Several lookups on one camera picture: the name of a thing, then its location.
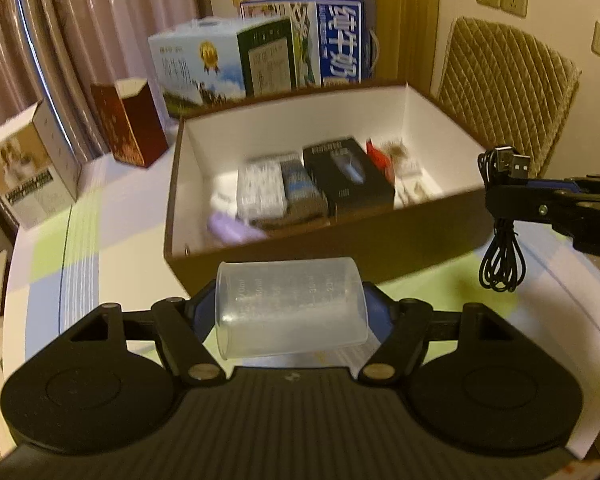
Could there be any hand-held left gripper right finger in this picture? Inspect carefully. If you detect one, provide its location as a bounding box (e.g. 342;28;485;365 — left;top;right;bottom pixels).
357;284;520;386

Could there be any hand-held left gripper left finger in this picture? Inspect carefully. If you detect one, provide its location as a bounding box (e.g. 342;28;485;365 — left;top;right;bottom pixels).
69;280;222;387

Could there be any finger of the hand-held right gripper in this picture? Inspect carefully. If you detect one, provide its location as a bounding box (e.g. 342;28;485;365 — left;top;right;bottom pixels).
527;175;600;195
485;184;588;228

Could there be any black usb cable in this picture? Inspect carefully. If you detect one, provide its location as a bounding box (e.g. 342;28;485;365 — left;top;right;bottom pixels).
477;146;533;292

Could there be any clear plastic measuring cup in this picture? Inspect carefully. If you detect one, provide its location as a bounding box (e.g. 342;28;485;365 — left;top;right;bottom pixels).
215;256;369;361

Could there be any purple cream tube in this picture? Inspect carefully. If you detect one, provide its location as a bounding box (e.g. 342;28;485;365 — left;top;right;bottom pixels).
207;211;268;247

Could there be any brown cardboard box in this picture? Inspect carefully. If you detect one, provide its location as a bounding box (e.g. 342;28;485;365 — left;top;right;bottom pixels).
163;80;498;297

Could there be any clear floss pick box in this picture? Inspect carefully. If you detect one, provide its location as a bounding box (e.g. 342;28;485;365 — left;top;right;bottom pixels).
236;152;301;221

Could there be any black product box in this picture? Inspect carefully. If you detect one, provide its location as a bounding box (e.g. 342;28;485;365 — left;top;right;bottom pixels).
302;136;397;221

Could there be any cotton swab bag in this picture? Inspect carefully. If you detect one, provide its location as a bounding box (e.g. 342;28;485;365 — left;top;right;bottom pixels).
380;137;426;181

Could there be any striped knitted pouch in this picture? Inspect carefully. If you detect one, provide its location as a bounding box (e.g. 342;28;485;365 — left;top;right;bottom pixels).
252;160;331;231

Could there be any red snack packet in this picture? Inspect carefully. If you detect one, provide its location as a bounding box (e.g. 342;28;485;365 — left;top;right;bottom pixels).
365;139;398;183

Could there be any chair with quilted cover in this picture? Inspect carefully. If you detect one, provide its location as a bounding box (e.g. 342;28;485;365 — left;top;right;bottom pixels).
432;16;581;181

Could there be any plaid tablecloth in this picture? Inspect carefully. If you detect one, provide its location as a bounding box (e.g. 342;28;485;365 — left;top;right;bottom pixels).
2;125;600;461

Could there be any dark red paper box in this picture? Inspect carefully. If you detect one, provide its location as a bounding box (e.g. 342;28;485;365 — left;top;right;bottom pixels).
90;77;170;168

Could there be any wooden door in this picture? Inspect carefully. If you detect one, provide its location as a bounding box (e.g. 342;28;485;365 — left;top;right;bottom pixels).
307;0;441;91

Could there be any white beige product box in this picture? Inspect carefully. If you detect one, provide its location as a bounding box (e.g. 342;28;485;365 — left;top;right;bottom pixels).
0;101;83;231

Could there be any green white milk carton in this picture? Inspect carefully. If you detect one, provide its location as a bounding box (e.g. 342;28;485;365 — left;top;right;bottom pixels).
147;16;298;120

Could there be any blue milk carton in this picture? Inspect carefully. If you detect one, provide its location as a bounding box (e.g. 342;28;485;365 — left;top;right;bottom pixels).
239;0;381;92

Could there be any pink curtain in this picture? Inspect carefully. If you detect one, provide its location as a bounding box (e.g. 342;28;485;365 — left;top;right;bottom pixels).
0;0;216;161

